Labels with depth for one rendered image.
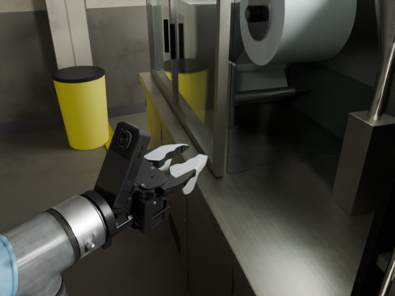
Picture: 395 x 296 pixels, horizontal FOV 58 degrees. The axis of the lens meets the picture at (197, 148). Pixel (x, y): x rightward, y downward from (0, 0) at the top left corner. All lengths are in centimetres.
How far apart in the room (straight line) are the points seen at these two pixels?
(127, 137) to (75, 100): 266
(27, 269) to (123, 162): 16
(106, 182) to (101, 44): 327
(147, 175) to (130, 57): 331
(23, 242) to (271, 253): 61
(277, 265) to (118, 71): 317
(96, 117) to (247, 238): 245
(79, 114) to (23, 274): 277
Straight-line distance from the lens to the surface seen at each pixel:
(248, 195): 108
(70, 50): 344
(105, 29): 371
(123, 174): 48
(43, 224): 46
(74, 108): 316
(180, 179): 53
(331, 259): 93
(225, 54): 100
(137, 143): 46
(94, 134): 326
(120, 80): 384
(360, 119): 98
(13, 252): 44
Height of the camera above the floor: 153
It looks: 28 degrees down
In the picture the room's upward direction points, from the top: straight up
